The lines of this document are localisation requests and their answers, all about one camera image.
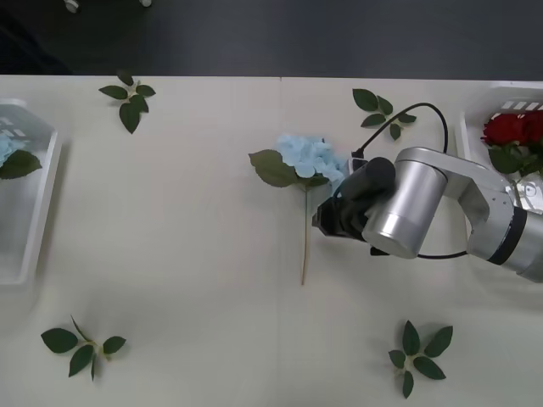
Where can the white caster wheel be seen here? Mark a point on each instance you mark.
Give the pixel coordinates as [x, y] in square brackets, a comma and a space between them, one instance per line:
[146, 2]
[71, 4]

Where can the loose green leaf sprig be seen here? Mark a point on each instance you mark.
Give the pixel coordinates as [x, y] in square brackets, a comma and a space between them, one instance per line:
[426, 366]
[129, 116]
[59, 339]
[365, 99]

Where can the silver and black right arm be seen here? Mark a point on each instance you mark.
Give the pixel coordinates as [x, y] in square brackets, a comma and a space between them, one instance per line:
[407, 203]

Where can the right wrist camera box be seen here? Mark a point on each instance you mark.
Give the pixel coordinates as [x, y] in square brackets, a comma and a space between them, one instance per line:
[355, 164]

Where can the red rose with green stem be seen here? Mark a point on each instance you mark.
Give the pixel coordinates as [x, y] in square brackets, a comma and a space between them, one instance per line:
[502, 129]
[535, 127]

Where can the shallow white box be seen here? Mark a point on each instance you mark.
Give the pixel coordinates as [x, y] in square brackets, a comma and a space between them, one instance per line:
[528, 193]
[25, 220]

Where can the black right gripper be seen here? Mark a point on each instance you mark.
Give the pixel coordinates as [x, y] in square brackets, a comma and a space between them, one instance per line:
[339, 218]

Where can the pale blue flower green stem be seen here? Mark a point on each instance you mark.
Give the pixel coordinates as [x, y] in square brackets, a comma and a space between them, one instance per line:
[21, 163]
[297, 152]

